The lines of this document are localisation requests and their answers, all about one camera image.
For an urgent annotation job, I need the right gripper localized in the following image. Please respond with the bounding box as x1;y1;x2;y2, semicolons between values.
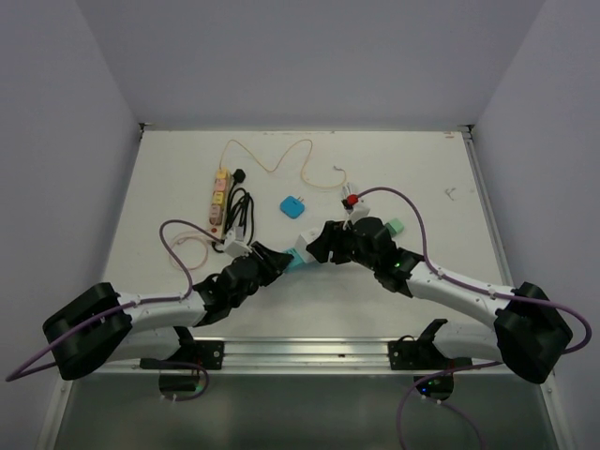
307;220;379;272

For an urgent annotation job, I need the teal power strip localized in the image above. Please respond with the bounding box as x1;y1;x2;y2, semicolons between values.
285;247;315;273

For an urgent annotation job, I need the blue plug adapter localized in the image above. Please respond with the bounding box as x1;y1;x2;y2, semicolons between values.
279;196;306;219

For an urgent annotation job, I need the green plug adapter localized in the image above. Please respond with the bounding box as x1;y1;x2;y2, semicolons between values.
385;217;405;238

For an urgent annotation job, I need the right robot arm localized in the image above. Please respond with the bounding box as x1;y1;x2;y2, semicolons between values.
306;217;573;384

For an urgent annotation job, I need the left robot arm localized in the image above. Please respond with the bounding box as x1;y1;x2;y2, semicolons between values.
42;242;293;381

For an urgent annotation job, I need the beige multicolour power strip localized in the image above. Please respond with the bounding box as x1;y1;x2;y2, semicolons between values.
208;167;233;239

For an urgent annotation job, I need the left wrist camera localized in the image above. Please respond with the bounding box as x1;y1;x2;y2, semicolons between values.
221;227;251;258

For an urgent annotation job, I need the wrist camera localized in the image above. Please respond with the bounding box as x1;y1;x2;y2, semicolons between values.
221;227;251;258
341;194;370;230

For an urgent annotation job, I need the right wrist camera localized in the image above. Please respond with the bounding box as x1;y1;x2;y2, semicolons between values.
341;194;370;230

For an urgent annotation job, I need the thin pink cable loop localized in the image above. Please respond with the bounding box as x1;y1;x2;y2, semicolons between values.
168;228;210;272

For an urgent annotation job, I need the black power cable with plug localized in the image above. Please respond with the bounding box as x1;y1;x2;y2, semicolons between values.
211;167;257;254

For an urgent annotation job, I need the thin yellow cable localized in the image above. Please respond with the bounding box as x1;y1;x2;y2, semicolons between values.
217;138;349;192

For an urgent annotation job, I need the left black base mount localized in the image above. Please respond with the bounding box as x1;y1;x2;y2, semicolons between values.
139;340;225;374

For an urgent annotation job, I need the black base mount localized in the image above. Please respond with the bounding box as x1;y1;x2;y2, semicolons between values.
139;340;225;374
387;336;473;371

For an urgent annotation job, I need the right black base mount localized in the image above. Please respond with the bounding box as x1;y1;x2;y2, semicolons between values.
387;336;473;371

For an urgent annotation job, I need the aluminium front rail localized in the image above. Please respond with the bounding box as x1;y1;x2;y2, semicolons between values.
65;324;526;380

